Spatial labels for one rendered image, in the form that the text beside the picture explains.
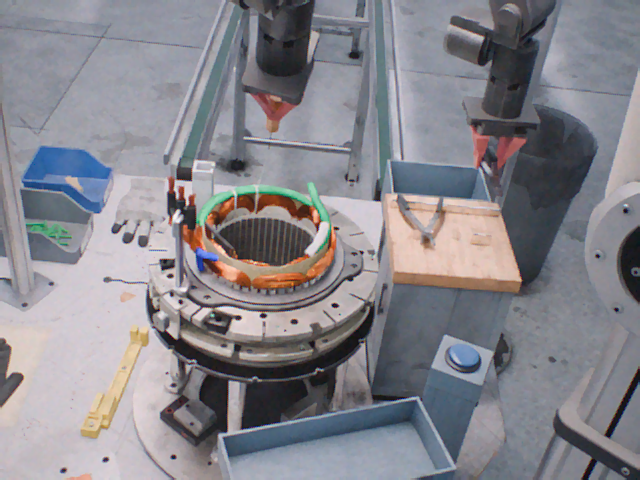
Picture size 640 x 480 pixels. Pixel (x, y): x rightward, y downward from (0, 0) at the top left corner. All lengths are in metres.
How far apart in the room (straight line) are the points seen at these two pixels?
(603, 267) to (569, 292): 2.30
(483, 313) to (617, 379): 0.45
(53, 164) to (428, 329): 0.95
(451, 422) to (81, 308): 0.71
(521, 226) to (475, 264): 1.53
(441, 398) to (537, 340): 1.65
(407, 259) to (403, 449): 0.32
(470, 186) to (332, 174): 1.89
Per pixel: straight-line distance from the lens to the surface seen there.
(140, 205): 1.69
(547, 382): 2.61
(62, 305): 1.50
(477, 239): 1.23
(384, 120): 2.16
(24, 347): 1.43
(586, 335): 2.83
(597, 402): 0.85
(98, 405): 1.30
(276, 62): 0.86
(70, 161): 1.80
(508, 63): 1.10
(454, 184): 1.44
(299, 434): 0.95
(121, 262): 1.58
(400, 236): 1.22
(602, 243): 0.67
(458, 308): 1.22
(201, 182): 1.11
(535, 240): 2.77
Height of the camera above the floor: 1.79
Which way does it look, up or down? 37 degrees down
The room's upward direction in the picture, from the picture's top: 7 degrees clockwise
